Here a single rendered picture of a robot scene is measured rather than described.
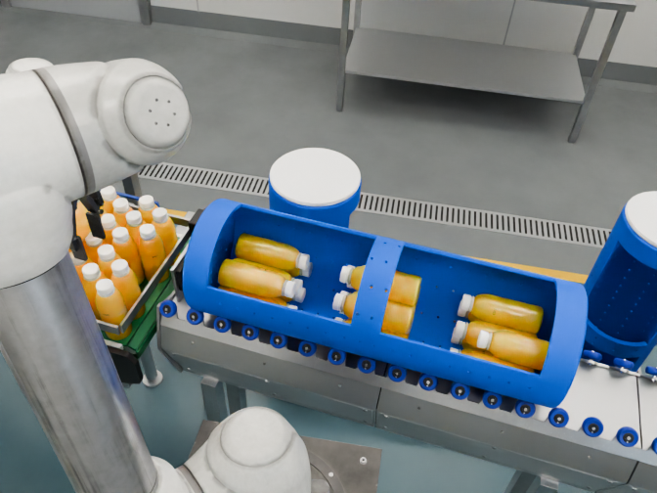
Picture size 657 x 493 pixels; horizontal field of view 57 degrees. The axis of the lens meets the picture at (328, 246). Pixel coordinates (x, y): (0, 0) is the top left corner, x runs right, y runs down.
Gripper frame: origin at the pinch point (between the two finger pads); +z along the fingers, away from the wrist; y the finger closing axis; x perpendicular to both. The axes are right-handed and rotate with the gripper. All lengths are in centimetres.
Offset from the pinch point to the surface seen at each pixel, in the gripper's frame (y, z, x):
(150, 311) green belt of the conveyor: 9.1, 34.4, -4.0
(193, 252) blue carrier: 7.0, 4.2, -21.4
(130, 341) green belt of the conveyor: -1.8, 33.6, -4.5
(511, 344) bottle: 10, 11, -94
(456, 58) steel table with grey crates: 302, 94, -56
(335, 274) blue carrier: 28, 23, -50
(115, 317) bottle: -1.8, 24.5, -2.4
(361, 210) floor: 168, 123, -29
